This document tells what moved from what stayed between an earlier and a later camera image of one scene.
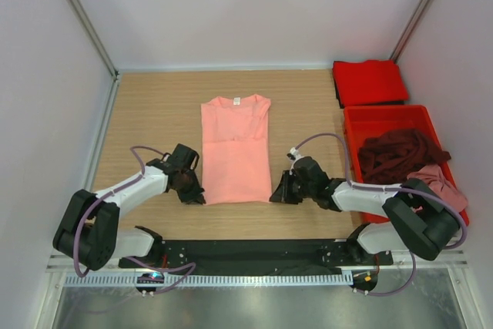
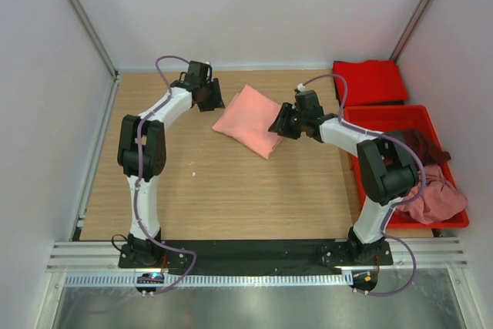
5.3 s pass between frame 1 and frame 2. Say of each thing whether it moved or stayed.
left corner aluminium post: stayed
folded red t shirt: stayed
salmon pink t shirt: moved
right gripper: moved
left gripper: moved
